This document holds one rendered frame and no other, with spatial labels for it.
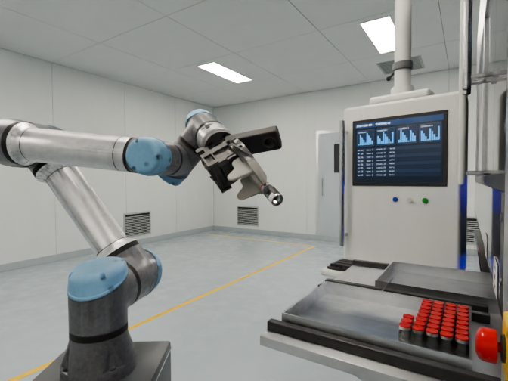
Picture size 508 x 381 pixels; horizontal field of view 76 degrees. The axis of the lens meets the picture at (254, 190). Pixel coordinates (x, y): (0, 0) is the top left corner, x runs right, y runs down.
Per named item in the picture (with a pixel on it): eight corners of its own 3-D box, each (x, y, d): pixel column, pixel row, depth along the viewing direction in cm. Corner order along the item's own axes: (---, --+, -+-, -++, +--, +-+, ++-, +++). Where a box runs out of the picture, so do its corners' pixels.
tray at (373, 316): (471, 321, 73) (471, 306, 73) (472, 382, 51) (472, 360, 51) (326, 293, 92) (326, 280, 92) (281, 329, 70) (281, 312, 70)
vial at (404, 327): (412, 347, 62) (412, 323, 61) (410, 352, 60) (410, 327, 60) (399, 344, 63) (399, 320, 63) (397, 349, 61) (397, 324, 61)
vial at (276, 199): (281, 192, 52) (270, 180, 55) (270, 199, 52) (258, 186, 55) (285, 202, 53) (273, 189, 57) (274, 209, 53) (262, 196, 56)
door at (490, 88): (486, 175, 123) (489, 17, 121) (496, 174, 84) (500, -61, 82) (484, 175, 123) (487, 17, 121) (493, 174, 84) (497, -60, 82)
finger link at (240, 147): (252, 176, 59) (235, 159, 66) (260, 171, 59) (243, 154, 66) (242, 155, 56) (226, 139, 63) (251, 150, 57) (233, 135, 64)
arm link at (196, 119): (199, 143, 87) (218, 118, 85) (212, 161, 78) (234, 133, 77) (175, 127, 82) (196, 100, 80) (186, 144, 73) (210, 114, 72)
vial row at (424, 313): (433, 320, 73) (433, 299, 73) (423, 356, 59) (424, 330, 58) (422, 317, 75) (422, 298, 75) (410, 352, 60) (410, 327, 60)
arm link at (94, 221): (111, 320, 77) (-11, 139, 81) (143, 298, 92) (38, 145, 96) (148, 293, 75) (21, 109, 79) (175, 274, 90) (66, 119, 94)
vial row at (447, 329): (456, 324, 71) (456, 304, 71) (453, 363, 56) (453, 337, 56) (444, 322, 72) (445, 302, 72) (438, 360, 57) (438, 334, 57)
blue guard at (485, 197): (475, 209, 211) (476, 181, 210) (507, 314, 48) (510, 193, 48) (474, 209, 211) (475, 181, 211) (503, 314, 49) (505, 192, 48)
